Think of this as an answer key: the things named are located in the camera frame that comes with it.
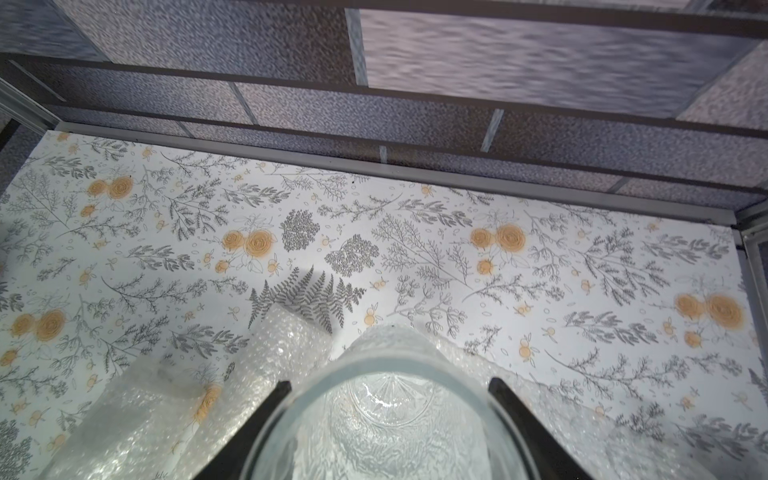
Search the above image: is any bubble wrap sheet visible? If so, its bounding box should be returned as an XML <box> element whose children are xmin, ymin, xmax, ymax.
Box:
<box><xmin>417</xmin><ymin>328</ymin><xmax>714</xmax><ymax>479</ymax></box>

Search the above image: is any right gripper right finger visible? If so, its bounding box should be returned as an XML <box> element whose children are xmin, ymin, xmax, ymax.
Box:
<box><xmin>488</xmin><ymin>377</ymin><xmax>592</xmax><ymax>479</ymax></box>

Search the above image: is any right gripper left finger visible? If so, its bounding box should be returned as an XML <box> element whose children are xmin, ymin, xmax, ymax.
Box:
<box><xmin>194</xmin><ymin>380</ymin><xmax>292</xmax><ymax>480</ymax></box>

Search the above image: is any bubble wrap roll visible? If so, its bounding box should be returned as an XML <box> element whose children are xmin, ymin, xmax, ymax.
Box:
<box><xmin>40</xmin><ymin>305</ymin><xmax>332</xmax><ymax>479</ymax></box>

